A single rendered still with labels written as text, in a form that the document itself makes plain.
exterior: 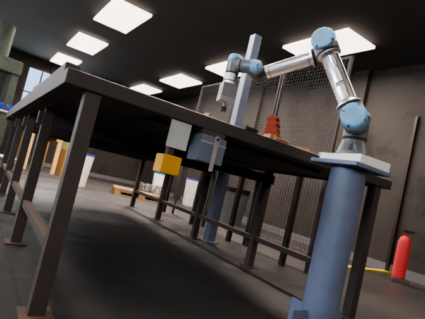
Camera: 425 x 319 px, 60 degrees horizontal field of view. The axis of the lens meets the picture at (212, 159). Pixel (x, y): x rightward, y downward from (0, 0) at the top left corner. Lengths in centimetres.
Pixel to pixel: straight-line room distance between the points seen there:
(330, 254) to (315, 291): 19
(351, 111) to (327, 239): 60
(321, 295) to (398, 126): 450
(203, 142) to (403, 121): 474
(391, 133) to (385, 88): 77
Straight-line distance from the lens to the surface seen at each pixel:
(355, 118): 178
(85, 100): 148
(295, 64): 210
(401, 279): 505
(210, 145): 165
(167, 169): 156
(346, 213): 185
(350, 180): 185
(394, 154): 601
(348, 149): 189
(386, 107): 633
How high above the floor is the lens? 62
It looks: 4 degrees up
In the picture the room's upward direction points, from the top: 13 degrees clockwise
